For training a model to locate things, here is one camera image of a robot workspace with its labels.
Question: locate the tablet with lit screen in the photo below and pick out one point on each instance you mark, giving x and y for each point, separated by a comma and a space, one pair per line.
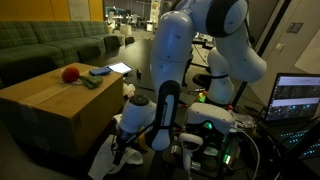
121, 67

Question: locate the red radish plush toy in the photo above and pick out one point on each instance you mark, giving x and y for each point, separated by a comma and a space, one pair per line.
72, 75

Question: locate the green plaid sofa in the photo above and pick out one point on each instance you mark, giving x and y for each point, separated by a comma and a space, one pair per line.
59, 40

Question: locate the white VR headset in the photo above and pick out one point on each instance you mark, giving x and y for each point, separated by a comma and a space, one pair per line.
222, 120

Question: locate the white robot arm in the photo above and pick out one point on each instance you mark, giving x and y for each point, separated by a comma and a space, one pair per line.
231, 57

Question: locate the large cardboard box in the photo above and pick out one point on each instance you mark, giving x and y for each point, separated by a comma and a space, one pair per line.
64, 118

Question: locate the brown plush moose toy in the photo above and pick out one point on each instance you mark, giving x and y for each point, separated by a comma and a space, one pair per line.
141, 144

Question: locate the blue sponge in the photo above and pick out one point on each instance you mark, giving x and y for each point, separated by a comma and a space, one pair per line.
100, 71

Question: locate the white cloth towel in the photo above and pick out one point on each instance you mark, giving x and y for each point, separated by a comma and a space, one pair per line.
103, 161

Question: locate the small white crumpled cloth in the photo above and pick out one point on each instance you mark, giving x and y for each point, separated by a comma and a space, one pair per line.
128, 90

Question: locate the white VR controller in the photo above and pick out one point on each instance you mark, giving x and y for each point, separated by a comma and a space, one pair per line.
189, 143

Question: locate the black tripod pole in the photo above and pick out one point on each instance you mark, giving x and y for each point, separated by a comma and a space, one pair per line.
261, 28

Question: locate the open laptop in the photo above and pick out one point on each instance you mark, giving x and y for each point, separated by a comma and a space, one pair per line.
291, 108

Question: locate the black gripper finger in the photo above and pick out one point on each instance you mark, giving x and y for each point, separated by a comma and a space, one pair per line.
118, 156

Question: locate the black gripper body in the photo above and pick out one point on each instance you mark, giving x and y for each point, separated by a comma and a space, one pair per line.
123, 140

